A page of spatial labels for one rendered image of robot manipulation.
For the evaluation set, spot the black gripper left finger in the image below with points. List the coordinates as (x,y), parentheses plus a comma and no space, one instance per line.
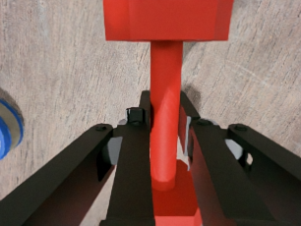
(62,191)

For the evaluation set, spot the red dumbbell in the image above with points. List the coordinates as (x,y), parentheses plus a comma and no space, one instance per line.
(166,24)

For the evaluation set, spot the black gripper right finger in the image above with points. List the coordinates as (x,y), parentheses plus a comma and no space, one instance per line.
(220,173)

